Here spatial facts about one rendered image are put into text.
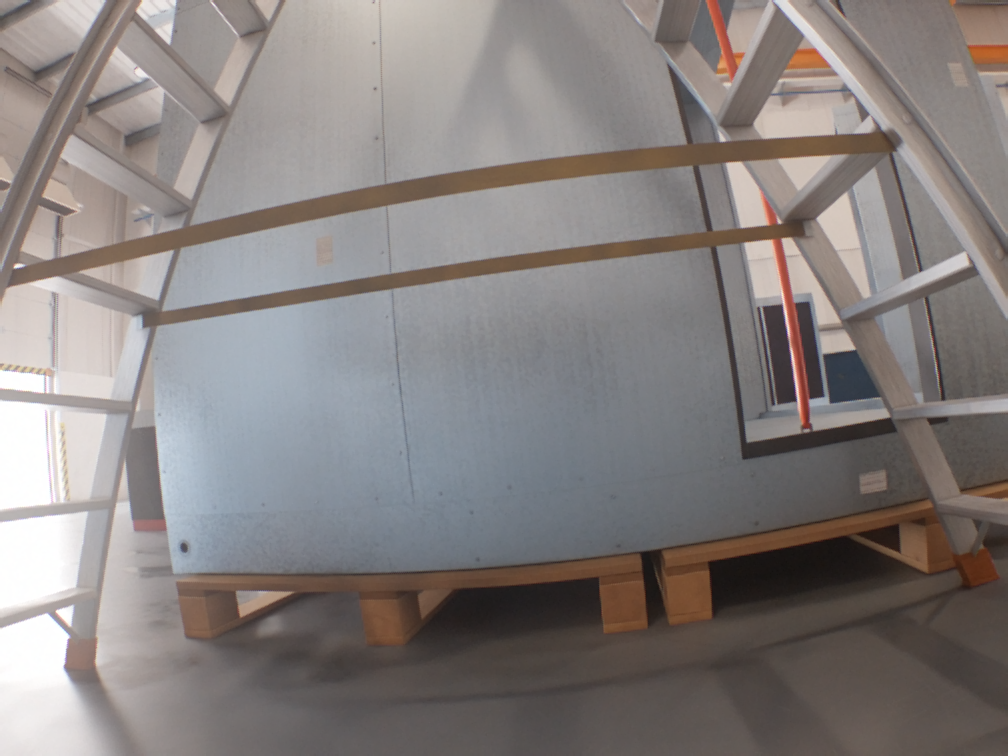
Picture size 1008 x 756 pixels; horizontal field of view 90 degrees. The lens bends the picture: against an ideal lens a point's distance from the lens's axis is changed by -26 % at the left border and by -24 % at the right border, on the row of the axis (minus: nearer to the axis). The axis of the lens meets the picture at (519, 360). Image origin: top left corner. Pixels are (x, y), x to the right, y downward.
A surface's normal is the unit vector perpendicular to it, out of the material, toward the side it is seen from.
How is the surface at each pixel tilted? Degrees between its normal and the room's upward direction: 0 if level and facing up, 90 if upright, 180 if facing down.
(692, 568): 90
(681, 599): 90
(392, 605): 90
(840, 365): 108
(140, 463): 90
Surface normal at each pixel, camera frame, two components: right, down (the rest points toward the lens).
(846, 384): -0.03, 0.19
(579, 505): -0.15, -0.11
